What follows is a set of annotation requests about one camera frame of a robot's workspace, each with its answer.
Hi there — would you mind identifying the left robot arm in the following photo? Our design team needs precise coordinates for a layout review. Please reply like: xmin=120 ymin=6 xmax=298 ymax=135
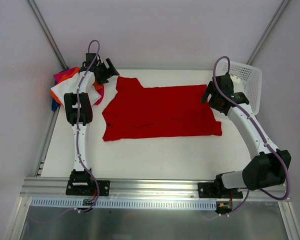
xmin=63 ymin=52 xmax=119 ymax=196

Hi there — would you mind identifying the white folded t shirt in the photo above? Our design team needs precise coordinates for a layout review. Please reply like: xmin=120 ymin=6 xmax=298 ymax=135
xmin=50 ymin=71 xmax=102 ymax=107

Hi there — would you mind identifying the orange folded t shirt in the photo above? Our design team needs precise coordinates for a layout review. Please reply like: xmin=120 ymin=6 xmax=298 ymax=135
xmin=49 ymin=67 xmax=105 ymax=106

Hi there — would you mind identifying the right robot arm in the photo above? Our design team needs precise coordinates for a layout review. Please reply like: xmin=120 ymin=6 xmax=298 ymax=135
xmin=201 ymin=73 xmax=292 ymax=198

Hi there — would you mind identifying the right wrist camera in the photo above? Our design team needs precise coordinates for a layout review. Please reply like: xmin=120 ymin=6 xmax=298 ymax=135
xmin=230 ymin=74 xmax=241 ymax=84

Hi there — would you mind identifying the white plastic basket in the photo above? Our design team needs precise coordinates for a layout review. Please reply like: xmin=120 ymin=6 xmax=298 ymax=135
xmin=229 ymin=61 xmax=262 ymax=115

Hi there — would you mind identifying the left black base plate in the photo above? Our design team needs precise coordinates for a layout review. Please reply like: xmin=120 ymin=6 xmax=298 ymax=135
xmin=65 ymin=180 xmax=111 ymax=197

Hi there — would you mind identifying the white slotted cable duct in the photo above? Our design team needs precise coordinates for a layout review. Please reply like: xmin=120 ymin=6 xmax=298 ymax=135
xmin=30 ymin=197 xmax=217 ymax=211

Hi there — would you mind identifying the left metal frame post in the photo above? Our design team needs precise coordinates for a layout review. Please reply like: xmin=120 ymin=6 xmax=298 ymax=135
xmin=26 ymin=0 xmax=68 ymax=70

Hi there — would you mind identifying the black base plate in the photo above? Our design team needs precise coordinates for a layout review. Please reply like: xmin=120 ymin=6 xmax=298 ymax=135
xmin=197 ymin=182 xmax=243 ymax=199
xmin=65 ymin=180 xmax=111 ymax=197

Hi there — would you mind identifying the red t shirt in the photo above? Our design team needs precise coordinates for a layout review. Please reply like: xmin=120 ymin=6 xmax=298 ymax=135
xmin=102 ymin=76 xmax=223 ymax=142

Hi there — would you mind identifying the blue folded t shirt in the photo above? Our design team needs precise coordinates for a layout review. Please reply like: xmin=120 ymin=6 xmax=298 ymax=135
xmin=51 ymin=98 xmax=60 ymax=112

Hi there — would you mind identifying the pink folded t shirt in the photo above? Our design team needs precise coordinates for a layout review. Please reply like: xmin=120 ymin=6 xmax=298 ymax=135
xmin=52 ymin=66 xmax=106 ymax=106

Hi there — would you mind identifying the right metal frame post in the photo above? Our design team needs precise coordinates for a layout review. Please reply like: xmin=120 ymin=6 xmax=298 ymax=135
xmin=246 ymin=0 xmax=292 ymax=66

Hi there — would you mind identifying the metal frame post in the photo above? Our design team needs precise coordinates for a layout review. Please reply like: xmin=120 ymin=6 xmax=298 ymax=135
xmin=26 ymin=0 xmax=68 ymax=70
xmin=246 ymin=0 xmax=292 ymax=66

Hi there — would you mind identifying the aluminium mounting rail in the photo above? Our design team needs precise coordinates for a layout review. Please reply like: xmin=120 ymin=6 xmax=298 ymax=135
xmin=19 ymin=176 xmax=291 ymax=202

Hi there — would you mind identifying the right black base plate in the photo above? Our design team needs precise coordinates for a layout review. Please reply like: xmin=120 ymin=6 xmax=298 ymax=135
xmin=197 ymin=182 xmax=243 ymax=199

